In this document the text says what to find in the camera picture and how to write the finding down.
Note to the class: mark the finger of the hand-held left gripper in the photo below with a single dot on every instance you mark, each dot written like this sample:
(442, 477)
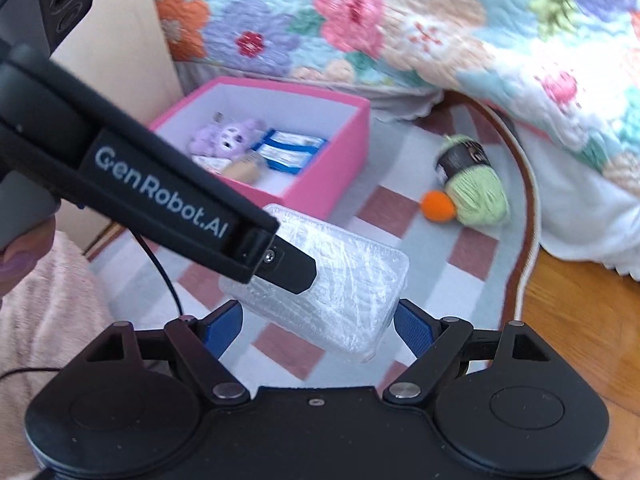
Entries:
(295, 270)

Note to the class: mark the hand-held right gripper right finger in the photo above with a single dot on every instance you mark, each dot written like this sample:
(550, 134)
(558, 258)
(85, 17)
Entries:
(412, 327)

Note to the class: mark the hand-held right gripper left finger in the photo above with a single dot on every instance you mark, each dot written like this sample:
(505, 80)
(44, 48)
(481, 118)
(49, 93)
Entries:
(222, 327)

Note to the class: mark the clear plastic swab box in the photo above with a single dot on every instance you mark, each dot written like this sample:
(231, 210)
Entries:
(355, 280)

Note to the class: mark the white tissue packet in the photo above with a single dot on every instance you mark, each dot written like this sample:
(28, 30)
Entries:
(207, 163)

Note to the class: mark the gold-capped cosmetic bottle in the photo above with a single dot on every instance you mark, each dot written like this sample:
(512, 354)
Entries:
(245, 169)

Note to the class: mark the pink cardboard box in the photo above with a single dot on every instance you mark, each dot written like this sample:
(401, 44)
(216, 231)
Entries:
(330, 160)

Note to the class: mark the blue wet wipes packet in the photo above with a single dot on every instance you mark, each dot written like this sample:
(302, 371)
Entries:
(290, 152)

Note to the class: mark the person's left hand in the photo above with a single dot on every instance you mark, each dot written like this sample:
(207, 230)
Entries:
(22, 260)

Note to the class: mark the checked round rug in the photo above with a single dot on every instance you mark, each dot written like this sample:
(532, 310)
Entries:
(450, 280)

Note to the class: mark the beige wooden cabinet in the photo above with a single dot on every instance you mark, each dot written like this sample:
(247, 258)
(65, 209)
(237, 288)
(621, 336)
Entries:
(125, 60)

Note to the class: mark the orange pompom ball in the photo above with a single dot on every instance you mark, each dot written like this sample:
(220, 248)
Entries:
(437, 206)

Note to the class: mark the purple plush toy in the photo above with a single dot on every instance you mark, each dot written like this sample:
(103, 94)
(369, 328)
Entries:
(225, 137)

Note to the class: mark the green yarn ball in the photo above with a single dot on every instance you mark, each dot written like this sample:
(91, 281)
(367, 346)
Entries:
(475, 185)

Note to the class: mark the pink fuzzy clothing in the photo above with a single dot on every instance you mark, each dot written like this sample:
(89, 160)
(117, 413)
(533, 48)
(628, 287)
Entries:
(45, 330)

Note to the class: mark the white bed sheet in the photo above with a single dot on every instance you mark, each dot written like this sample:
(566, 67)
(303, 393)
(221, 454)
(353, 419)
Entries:
(585, 220)

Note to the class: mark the floral quilt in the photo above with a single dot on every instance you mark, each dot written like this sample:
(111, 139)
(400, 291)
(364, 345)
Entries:
(400, 20)

